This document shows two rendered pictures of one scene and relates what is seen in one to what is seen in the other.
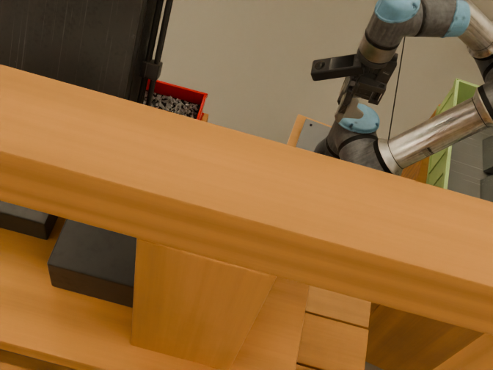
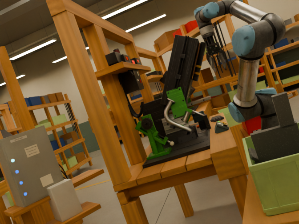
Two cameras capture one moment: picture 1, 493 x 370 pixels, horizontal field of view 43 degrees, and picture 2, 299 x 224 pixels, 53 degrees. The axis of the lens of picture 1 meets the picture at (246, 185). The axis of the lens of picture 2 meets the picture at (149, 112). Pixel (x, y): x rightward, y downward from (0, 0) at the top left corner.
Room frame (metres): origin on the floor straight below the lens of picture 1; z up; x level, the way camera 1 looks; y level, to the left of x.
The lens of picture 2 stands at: (1.03, -1.91, 1.26)
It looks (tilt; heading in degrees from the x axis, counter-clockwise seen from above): 2 degrees down; 105
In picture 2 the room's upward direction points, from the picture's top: 19 degrees counter-clockwise
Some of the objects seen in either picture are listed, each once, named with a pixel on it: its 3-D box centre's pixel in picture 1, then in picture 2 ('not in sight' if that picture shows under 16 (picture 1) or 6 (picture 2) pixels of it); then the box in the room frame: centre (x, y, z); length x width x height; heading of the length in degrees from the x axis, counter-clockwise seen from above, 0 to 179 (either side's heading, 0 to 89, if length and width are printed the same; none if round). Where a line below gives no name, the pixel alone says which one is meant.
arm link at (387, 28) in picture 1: (394, 16); (202, 17); (1.03, -0.17, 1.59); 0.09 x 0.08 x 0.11; 114
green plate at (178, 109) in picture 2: not in sight; (178, 102); (0.67, 0.25, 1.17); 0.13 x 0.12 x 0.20; 93
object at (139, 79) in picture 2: not in sight; (131, 82); (0.40, 0.20, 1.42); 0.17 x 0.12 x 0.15; 93
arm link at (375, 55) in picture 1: (378, 44); (207, 30); (1.03, -0.17, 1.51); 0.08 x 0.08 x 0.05
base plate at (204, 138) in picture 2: not in sight; (183, 138); (0.60, 0.32, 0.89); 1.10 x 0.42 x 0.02; 93
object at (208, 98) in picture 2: not in sight; (187, 106); (0.70, 0.41, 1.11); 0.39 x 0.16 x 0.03; 3
